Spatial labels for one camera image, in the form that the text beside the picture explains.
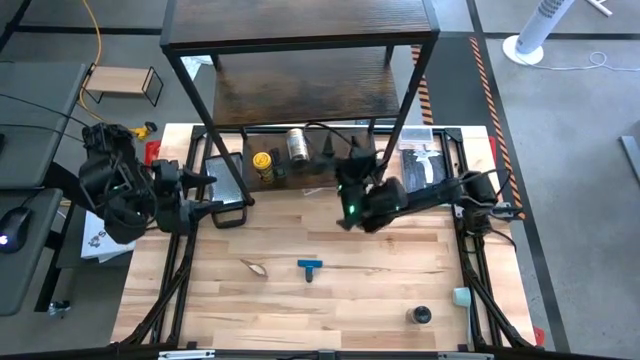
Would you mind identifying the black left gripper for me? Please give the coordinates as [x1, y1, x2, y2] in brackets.
[152, 159, 225, 235]

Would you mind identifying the silver rig bracket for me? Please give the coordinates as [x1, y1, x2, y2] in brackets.
[157, 349, 217, 360]
[437, 351, 495, 360]

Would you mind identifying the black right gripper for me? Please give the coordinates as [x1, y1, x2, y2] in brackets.
[322, 132, 409, 232]

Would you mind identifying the black wire mesh basket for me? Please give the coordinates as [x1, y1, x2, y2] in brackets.
[203, 152, 249, 230]

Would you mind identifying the grey desk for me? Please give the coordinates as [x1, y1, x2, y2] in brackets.
[0, 62, 89, 190]
[0, 187, 65, 317]

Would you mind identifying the small wooden floor shelf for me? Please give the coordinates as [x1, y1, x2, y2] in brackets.
[82, 63, 165, 108]

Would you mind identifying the black metal wooden shelf rack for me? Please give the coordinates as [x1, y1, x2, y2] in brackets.
[160, 0, 442, 207]

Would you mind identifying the grey metal bar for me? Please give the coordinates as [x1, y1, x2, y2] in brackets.
[619, 134, 640, 184]

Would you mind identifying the clear plastic box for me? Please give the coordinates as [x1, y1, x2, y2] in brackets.
[398, 127, 434, 151]

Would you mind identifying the white crumpled cloth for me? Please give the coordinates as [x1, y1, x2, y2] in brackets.
[182, 53, 216, 79]

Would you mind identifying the metal desk clamp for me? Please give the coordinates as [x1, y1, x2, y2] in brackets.
[47, 299, 71, 319]

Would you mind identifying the black computer mouse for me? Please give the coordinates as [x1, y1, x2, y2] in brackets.
[0, 205, 34, 254]

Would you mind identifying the yellow-lid chili onion spice jar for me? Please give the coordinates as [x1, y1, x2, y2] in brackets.
[251, 151, 275, 184]

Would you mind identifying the white printed cardboard box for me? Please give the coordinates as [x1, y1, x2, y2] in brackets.
[79, 212, 136, 264]

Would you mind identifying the black-lid glass spice jar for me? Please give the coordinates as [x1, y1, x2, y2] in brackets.
[405, 304, 434, 325]

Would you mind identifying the yellow extension cable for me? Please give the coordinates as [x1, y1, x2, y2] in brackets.
[77, 0, 159, 142]

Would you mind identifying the white tower fan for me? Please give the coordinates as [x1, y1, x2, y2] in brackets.
[501, 0, 576, 67]

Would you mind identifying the orange black hazard tape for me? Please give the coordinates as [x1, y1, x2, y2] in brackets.
[409, 42, 436, 126]
[468, 37, 526, 221]

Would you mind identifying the white pipe piece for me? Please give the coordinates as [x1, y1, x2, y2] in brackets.
[584, 0, 614, 19]

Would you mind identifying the white fan power cable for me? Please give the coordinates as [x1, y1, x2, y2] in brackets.
[519, 49, 640, 74]

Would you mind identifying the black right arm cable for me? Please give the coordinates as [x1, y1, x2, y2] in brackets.
[304, 121, 396, 174]

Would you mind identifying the blue T-shaped hand tool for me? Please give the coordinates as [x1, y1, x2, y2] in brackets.
[296, 258, 324, 284]

